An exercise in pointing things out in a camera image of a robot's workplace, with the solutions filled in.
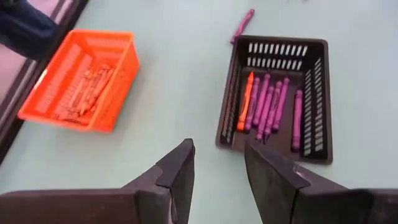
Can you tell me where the orange plastic basket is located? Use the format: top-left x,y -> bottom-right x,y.
17,29 -> 141,134

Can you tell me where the black aluminium table frame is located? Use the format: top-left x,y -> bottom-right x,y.
0,0 -> 90,163

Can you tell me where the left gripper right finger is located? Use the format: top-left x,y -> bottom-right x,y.
244,140 -> 398,224

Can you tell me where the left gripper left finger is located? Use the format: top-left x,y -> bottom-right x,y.
0,138 -> 196,224

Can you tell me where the black plastic basket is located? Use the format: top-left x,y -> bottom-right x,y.
215,34 -> 333,165

